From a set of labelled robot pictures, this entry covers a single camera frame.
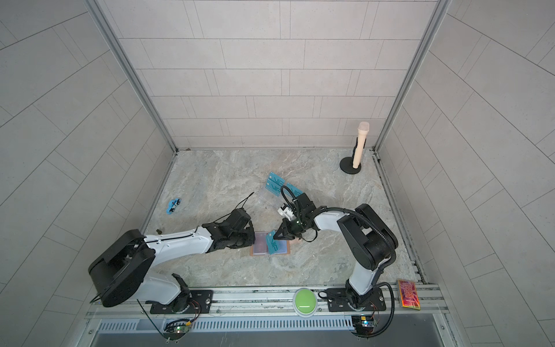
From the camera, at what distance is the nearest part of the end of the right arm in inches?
27.8

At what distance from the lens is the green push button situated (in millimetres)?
692

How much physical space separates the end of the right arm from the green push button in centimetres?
19
